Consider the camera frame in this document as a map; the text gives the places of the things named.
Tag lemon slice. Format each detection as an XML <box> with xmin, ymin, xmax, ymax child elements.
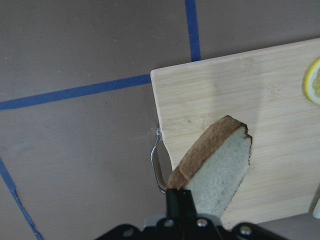
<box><xmin>303</xmin><ymin>59</ymin><xmax>320</xmax><ymax>105</ymax></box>

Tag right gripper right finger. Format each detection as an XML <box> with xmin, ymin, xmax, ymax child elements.
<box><xmin>178</xmin><ymin>189</ymin><xmax>198</xmax><ymax>221</ymax></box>

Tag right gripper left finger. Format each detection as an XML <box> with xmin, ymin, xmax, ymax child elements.
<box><xmin>165</xmin><ymin>189</ymin><xmax>182</xmax><ymax>225</ymax></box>

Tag wooden cutting board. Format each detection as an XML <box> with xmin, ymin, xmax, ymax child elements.
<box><xmin>150</xmin><ymin>39</ymin><xmax>320</xmax><ymax>228</ymax></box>

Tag white plastic knife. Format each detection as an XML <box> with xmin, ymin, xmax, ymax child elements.
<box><xmin>312</xmin><ymin>199</ymin><xmax>320</xmax><ymax>219</ymax></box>

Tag bread slice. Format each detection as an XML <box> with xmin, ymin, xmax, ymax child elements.
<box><xmin>166</xmin><ymin>115</ymin><xmax>253</xmax><ymax>217</ymax></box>

